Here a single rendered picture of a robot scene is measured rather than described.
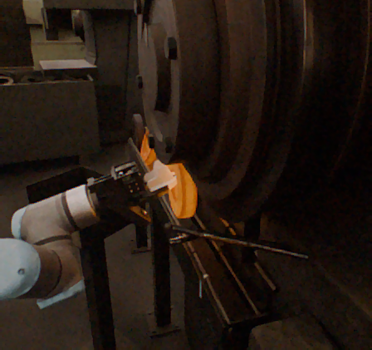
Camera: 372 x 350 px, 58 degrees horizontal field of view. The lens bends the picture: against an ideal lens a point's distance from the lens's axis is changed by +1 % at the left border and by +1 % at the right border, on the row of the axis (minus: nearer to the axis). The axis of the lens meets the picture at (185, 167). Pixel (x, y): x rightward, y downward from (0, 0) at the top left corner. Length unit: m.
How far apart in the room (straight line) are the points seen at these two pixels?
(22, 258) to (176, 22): 0.42
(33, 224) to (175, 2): 0.54
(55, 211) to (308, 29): 0.59
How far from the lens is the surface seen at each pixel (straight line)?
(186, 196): 0.72
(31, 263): 0.60
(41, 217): 0.76
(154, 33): 0.47
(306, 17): 0.32
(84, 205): 0.74
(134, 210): 0.78
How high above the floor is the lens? 1.18
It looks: 24 degrees down
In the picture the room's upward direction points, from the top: straight up
